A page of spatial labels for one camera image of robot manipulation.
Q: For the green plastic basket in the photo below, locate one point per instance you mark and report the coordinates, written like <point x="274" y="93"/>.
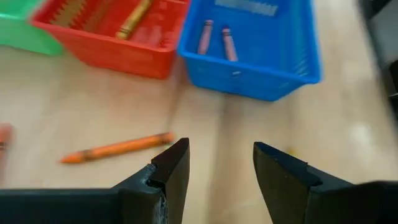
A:
<point x="21" y="31"/>

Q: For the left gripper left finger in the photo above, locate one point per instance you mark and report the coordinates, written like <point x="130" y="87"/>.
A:
<point x="168" y="186"/>

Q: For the pink crayon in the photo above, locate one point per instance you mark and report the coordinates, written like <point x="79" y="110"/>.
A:
<point x="229" y="45"/>
<point x="206" y="37"/>

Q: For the orange crayon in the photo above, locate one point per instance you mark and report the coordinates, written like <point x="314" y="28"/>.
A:
<point x="4" y="146"/>
<point x="118" y="148"/>

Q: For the golden yellow crayon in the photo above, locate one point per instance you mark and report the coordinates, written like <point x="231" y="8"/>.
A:
<point x="133" y="20"/>

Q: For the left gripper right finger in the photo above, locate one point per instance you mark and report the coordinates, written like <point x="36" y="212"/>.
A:
<point x="280" y="186"/>

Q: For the blue plastic basket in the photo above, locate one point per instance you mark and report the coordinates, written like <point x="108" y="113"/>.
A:
<point x="258" y="77"/>

